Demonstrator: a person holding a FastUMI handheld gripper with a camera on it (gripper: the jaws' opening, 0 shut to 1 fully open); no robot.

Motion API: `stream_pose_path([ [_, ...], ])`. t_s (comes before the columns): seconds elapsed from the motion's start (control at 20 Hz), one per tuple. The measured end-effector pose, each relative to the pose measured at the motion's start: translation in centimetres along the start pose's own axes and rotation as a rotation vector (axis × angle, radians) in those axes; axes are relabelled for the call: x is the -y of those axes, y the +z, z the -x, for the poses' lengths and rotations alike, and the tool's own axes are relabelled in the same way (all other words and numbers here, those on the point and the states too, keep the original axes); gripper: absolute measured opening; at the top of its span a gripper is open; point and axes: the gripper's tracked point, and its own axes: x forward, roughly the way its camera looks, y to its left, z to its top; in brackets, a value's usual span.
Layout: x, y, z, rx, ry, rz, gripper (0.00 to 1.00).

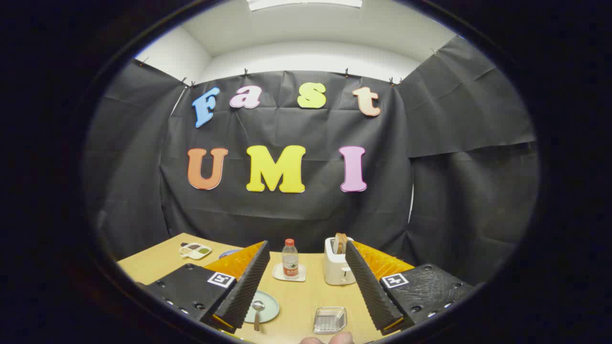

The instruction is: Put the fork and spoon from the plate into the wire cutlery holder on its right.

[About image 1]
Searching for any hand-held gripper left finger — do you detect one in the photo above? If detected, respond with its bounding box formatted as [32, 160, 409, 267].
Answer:
[139, 240, 271, 334]

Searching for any white divided sauce dish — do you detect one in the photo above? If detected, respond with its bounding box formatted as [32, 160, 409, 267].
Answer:
[179, 242, 212, 260]

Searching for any white toaster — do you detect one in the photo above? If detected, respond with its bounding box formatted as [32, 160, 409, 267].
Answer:
[324, 236, 357, 286]

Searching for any white square coaster tray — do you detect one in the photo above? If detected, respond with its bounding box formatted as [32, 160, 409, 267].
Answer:
[273, 263, 306, 282]

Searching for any ceiling light panel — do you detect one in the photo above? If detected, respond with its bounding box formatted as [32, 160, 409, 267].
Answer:
[246, 0, 364, 11]

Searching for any clear plastic water bottle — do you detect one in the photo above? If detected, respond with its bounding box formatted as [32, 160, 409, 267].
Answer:
[282, 239, 299, 280]

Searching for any metal spoon with brown handle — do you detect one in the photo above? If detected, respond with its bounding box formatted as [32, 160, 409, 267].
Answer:
[252, 300, 266, 332]

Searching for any light green round plate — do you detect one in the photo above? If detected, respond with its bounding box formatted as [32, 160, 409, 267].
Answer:
[244, 290, 280, 324]

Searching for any metal wire basket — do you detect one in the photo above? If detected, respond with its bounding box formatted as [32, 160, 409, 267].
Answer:
[313, 307, 348, 334]

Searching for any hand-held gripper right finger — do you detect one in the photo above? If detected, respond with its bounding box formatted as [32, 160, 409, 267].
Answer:
[345, 240, 475, 335]

